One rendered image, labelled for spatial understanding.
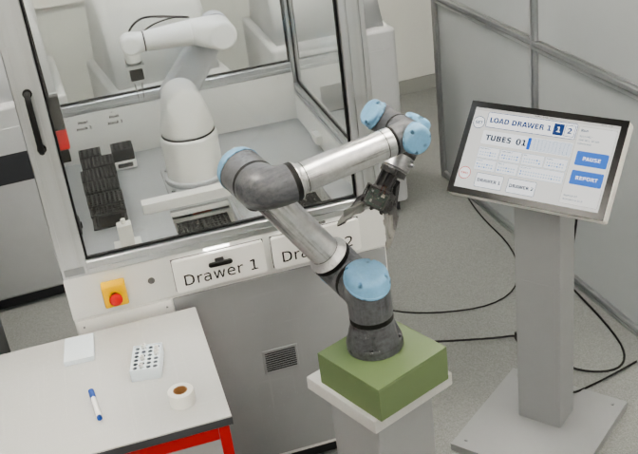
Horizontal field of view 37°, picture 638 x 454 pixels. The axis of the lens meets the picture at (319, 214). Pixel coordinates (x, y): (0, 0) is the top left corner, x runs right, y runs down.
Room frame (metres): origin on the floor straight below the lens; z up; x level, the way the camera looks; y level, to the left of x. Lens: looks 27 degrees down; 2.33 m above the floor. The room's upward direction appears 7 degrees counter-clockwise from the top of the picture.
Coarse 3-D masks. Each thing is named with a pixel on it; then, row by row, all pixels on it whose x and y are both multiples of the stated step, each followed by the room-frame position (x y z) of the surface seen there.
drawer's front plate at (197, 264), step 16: (256, 240) 2.65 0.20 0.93; (192, 256) 2.60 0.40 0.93; (208, 256) 2.60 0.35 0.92; (224, 256) 2.61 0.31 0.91; (240, 256) 2.62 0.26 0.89; (256, 256) 2.63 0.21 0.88; (176, 272) 2.58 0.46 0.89; (192, 272) 2.59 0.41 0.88; (208, 272) 2.60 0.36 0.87; (224, 272) 2.61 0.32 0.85; (240, 272) 2.62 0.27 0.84; (256, 272) 2.63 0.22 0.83; (192, 288) 2.59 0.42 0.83
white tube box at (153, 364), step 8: (152, 344) 2.34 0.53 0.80; (160, 344) 2.34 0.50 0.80; (136, 352) 2.32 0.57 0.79; (144, 352) 2.32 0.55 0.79; (152, 352) 2.30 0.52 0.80; (160, 352) 2.29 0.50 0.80; (136, 360) 2.28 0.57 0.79; (144, 360) 2.27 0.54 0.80; (152, 360) 2.26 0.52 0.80; (160, 360) 2.27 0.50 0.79; (136, 368) 2.24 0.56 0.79; (144, 368) 2.23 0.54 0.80; (152, 368) 2.22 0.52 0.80; (160, 368) 2.24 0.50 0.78; (136, 376) 2.22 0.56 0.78; (144, 376) 2.22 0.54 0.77; (152, 376) 2.22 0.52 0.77; (160, 376) 2.22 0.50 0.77
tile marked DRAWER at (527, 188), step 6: (510, 180) 2.67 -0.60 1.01; (516, 180) 2.65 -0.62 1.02; (522, 180) 2.64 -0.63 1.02; (528, 180) 2.63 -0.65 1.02; (510, 186) 2.65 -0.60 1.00; (516, 186) 2.64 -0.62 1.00; (522, 186) 2.63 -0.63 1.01; (528, 186) 2.62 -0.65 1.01; (534, 186) 2.61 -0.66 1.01; (510, 192) 2.64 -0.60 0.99; (516, 192) 2.63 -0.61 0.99; (522, 192) 2.62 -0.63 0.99; (528, 192) 2.61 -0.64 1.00; (534, 192) 2.60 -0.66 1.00
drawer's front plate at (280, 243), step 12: (336, 228) 2.69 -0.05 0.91; (348, 228) 2.70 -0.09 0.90; (276, 240) 2.65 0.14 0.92; (288, 240) 2.66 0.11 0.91; (348, 240) 2.70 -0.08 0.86; (360, 240) 2.71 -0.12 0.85; (276, 252) 2.65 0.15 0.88; (300, 252) 2.66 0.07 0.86; (276, 264) 2.65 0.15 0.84; (288, 264) 2.65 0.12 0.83
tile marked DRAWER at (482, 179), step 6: (480, 174) 2.73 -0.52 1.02; (486, 174) 2.72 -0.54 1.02; (480, 180) 2.72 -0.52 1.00; (486, 180) 2.71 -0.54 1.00; (492, 180) 2.70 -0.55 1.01; (498, 180) 2.69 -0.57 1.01; (480, 186) 2.71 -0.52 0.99; (486, 186) 2.70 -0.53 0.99; (492, 186) 2.69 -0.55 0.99; (498, 186) 2.67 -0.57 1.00
